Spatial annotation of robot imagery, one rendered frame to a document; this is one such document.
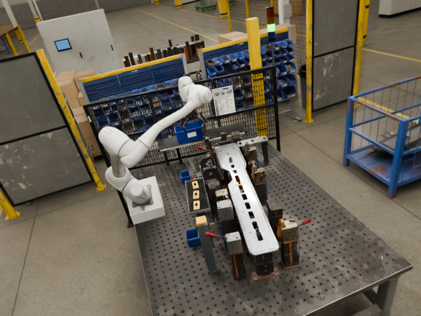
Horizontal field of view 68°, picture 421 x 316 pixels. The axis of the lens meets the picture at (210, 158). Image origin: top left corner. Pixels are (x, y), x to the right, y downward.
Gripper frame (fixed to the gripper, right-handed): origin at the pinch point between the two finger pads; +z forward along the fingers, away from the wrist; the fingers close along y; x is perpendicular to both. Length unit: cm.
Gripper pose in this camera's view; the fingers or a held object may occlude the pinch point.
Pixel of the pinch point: (195, 131)
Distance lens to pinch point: 231.3
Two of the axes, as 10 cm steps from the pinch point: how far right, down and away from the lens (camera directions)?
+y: 9.8, -2.1, 0.3
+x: -1.4, -5.0, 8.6
